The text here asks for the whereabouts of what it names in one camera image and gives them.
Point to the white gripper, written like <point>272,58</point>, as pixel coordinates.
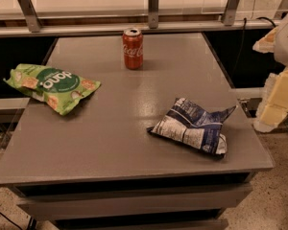
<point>273,107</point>

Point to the blue chip bag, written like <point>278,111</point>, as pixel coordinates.
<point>189,124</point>

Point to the red coke can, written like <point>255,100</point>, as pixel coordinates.
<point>133,48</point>

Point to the green snack bag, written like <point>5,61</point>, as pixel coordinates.
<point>60,89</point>

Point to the grey upper drawer front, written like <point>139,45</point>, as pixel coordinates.
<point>134,202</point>

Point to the right metal bracket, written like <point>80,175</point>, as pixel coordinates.
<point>228,17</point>

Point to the metal bracket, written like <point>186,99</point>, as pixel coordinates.
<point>228,17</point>
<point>29,13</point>
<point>153,13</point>

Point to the middle metal bracket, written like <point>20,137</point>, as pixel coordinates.
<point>153,13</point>

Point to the metal rail behind table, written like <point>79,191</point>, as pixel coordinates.
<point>117,29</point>

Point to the left metal bracket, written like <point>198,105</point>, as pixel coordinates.
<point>29,13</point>

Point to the black cable floor left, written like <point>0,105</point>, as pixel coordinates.
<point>10,221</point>

